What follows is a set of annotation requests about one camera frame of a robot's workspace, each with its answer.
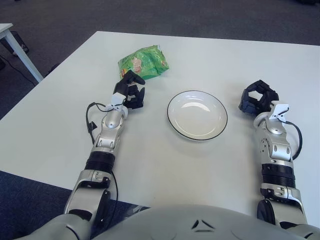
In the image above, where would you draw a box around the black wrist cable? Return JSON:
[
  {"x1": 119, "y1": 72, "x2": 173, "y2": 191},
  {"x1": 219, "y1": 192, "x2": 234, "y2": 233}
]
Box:
[
  {"x1": 282, "y1": 120, "x2": 303, "y2": 160},
  {"x1": 85, "y1": 101, "x2": 118, "y2": 147}
]

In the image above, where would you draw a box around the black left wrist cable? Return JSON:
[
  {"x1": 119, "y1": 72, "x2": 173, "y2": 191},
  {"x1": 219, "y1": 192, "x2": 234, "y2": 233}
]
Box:
[{"x1": 85, "y1": 101, "x2": 118, "y2": 147}]

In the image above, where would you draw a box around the grey robot torso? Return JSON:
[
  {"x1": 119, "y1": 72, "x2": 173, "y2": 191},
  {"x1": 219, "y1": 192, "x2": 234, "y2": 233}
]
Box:
[{"x1": 92, "y1": 204, "x2": 301, "y2": 240}]

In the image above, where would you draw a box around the black box under side table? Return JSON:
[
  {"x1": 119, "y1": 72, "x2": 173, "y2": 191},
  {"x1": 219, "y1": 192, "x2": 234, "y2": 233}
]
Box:
[{"x1": 11, "y1": 31, "x2": 30, "y2": 56}]

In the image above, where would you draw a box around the green snack bag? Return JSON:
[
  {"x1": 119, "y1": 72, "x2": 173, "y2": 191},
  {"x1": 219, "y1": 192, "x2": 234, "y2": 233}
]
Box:
[{"x1": 117, "y1": 44, "x2": 170, "y2": 81}]

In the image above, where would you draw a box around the thin black floor cable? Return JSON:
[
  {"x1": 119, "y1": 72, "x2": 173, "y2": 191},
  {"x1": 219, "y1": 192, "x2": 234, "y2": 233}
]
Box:
[{"x1": 0, "y1": 54, "x2": 38, "y2": 85}]

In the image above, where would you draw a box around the white side table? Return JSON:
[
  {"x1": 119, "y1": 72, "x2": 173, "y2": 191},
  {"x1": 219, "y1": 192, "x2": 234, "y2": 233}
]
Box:
[{"x1": 0, "y1": 23, "x2": 45, "y2": 83}]

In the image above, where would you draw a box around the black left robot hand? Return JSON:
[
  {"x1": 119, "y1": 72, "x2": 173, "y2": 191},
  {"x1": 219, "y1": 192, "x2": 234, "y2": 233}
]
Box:
[{"x1": 105, "y1": 70, "x2": 146, "y2": 113}]

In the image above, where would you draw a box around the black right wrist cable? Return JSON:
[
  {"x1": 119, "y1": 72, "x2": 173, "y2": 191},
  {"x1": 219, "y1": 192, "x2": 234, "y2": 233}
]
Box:
[{"x1": 282, "y1": 120, "x2": 303, "y2": 160}]

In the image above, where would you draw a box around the white plate with black rim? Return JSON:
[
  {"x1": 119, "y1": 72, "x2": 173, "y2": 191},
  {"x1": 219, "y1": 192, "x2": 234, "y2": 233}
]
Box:
[{"x1": 166, "y1": 90, "x2": 229, "y2": 143}]

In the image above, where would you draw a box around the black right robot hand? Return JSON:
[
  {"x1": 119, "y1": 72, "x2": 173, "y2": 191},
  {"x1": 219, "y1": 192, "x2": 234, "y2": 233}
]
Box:
[{"x1": 238, "y1": 79, "x2": 291, "y2": 123}]

